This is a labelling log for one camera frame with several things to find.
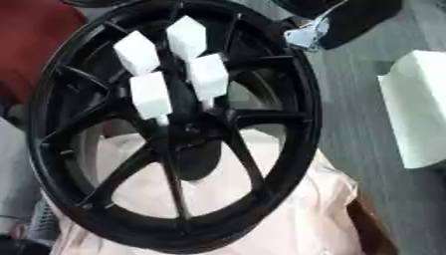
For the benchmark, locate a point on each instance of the white pin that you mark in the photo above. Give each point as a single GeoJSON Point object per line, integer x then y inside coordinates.
{"type": "Point", "coordinates": [187, 36]}
{"type": "Point", "coordinates": [208, 77]}
{"type": "Point", "coordinates": [137, 53]}
{"type": "Point", "coordinates": [150, 95]}

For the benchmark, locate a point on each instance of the black spoked wheel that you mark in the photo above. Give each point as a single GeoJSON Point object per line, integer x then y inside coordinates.
{"type": "Point", "coordinates": [279, 99]}

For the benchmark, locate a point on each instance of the pale pink cloth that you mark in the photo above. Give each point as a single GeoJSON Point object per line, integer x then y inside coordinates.
{"type": "Point", "coordinates": [325, 212]}

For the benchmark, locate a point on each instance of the black round object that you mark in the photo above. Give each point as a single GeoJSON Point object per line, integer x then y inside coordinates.
{"type": "Point", "coordinates": [354, 16]}

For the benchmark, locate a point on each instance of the white box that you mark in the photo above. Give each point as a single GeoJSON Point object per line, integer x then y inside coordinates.
{"type": "Point", "coordinates": [419, 109]}

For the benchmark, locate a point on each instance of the red chair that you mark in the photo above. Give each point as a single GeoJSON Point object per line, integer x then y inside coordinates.
{"type": "Point", "coordinates": [29, 43]}

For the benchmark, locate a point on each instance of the silver metal bracket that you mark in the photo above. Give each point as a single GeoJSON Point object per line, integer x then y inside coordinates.
{"type": "Point", "coordinates": [305, 34]}

